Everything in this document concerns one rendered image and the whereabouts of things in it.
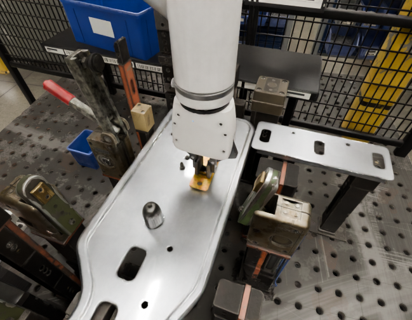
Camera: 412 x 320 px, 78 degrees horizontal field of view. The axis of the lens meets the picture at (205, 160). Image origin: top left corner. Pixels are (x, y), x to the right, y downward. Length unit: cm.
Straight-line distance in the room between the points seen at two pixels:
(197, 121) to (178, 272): 23
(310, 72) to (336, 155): 29
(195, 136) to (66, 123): 91
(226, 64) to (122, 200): 31
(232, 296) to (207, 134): 24
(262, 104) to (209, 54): 37
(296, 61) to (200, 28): 59
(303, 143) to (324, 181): 38
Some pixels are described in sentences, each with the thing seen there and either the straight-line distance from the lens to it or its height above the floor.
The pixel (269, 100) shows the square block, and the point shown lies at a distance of 65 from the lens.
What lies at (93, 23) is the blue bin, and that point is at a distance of 93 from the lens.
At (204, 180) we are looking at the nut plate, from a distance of 49.
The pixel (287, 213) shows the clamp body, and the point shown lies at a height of 104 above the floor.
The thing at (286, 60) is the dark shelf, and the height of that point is 103.
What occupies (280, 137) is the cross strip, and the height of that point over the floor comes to 100.
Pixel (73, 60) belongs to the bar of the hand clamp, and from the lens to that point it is 46.
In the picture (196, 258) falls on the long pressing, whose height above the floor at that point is 100.
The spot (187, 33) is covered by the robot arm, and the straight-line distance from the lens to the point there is 30.
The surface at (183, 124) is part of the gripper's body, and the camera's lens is 40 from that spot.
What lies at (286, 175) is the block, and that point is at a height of 98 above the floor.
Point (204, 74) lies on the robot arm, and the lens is 32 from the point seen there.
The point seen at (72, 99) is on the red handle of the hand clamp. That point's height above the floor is 112.
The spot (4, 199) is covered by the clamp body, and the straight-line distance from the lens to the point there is 50.
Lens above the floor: 140
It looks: 48 degrees down
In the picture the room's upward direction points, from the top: straight up
